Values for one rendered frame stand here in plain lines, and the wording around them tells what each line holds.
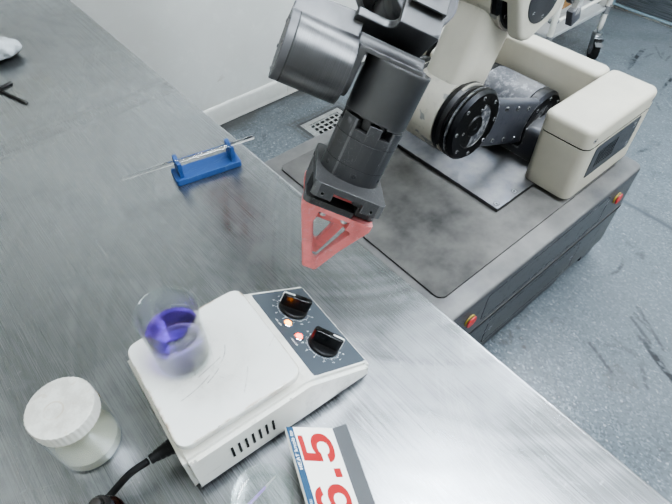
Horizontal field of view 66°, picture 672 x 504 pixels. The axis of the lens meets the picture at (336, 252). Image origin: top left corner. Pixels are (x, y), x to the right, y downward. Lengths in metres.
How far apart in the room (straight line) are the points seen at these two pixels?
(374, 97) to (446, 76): 0.77
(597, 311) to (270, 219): 1.20
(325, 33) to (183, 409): 0.33
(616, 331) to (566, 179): 0.52
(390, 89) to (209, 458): 0.34
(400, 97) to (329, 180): 0.09
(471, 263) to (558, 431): 0.67
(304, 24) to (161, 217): 0.41
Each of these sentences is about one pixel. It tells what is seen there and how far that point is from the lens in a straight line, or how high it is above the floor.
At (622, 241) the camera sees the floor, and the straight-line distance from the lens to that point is 1.95.
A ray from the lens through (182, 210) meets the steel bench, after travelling 0.76.
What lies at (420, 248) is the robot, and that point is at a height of 0.37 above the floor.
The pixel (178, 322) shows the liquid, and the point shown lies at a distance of 0.47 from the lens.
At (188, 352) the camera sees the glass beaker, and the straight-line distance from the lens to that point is 0.45.
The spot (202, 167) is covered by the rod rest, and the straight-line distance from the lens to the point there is 0.81.
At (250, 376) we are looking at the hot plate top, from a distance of 0.48.
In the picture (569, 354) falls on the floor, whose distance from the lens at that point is 1.59.
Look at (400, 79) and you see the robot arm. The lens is 0.44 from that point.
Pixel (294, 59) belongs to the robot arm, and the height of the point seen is 1.06.
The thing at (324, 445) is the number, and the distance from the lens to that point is 0.52.
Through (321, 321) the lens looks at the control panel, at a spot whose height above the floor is 0.79.
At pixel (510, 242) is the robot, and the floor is 0.36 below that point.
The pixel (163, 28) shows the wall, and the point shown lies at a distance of 2.00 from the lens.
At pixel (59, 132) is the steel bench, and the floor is 0.75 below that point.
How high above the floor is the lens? 1.26
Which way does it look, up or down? 49 degrees down
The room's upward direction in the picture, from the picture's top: straight up
